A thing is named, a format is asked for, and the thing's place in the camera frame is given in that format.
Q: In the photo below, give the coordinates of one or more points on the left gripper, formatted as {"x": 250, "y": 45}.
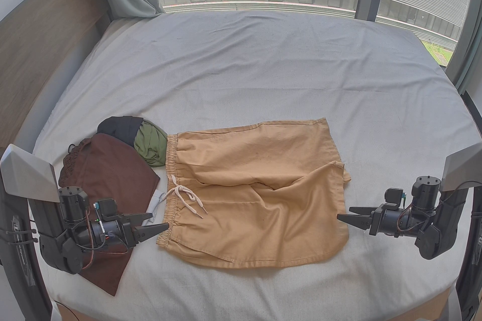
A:
{"x": 113, "y": 233}

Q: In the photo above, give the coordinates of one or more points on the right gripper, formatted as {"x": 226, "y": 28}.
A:
{"x": 388, "y": 223}

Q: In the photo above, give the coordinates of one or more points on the tan shorts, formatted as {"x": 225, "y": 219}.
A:
{"x": 256, "y": 180}

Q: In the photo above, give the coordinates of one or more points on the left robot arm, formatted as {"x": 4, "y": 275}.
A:
{"x": 30, "y": 176}

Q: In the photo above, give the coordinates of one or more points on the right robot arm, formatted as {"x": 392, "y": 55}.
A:
{"x": 448, "y": 221}

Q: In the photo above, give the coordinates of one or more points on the white garment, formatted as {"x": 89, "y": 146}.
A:
{"x": 155, "y": 204}

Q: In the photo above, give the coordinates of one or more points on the brown shorts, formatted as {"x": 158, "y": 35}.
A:
{"x": 109, "y": 176}

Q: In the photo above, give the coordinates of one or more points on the green garment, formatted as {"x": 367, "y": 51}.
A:
{"x": 150, "y": 144}

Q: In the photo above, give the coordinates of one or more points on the black garment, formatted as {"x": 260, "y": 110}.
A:
{"x": 116, "y": 129}

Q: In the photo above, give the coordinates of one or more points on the bed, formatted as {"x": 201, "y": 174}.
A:
{"x": 301, "y": 78}

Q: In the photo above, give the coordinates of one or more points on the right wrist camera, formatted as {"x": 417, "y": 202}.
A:
{"x": 394, "y": 197}

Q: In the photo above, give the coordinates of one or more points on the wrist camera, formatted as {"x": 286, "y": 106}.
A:
{"x": 394, "y": 197}
{"x": 105, "y": 208}

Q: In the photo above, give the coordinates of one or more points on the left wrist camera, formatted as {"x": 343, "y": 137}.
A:
{"x": 105, "y": 208}

